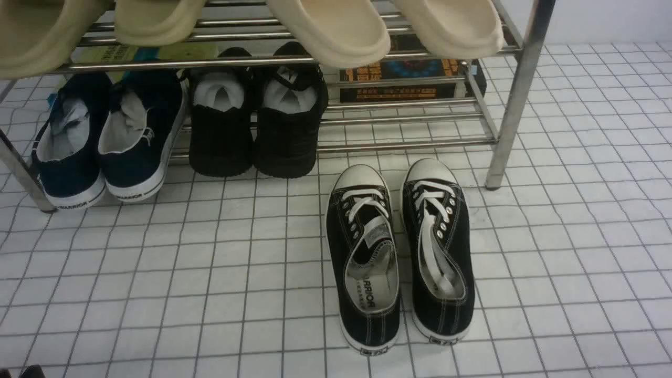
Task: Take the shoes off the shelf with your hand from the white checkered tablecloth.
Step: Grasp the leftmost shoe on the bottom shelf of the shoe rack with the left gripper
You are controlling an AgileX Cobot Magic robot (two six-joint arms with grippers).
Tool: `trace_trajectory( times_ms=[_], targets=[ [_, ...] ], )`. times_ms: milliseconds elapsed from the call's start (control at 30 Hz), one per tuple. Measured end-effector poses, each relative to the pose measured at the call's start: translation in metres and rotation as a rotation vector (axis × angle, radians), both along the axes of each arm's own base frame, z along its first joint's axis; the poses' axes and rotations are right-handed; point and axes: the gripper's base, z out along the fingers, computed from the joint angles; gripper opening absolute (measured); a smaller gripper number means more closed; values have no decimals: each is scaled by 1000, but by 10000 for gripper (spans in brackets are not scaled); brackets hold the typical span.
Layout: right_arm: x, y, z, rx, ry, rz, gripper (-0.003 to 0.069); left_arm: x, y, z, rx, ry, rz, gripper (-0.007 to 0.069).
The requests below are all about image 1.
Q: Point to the navy slip-on shoe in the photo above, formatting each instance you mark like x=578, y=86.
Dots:
x=65, y=152
x=146, y=113

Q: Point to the stainless steel shoe rack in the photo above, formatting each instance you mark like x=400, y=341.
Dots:
x=526, y=51

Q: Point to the black canvas lace sneaker left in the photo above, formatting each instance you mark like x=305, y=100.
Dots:
x=360, y=239

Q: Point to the black canvas lace sneaker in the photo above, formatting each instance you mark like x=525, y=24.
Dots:
x=360, y=239
x=435, y=217

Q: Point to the black knit sneaker right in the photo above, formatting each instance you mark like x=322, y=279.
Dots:
x=292, y=98

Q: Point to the black knit sneaker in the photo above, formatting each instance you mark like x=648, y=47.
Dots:
x=292, y=98
x=221, y=104

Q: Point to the black canvas lace sneaker right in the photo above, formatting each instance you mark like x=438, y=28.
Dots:
x=435, y=217

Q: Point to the black knit sneaker left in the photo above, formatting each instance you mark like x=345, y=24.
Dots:
x=221, y=104

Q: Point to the cream slipper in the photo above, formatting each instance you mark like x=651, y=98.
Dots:
x=339, y=34
x=455, y=29

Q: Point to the black orange book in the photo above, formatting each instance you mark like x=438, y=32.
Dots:
x=402, y=80

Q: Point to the cream slipper far right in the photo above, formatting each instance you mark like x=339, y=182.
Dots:
x=455, y=29

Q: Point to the beige slipper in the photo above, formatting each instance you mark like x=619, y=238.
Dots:
x=155, y=23
x=39, y=36

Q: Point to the beige slipper far left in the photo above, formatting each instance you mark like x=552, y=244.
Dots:
x=39, y=36

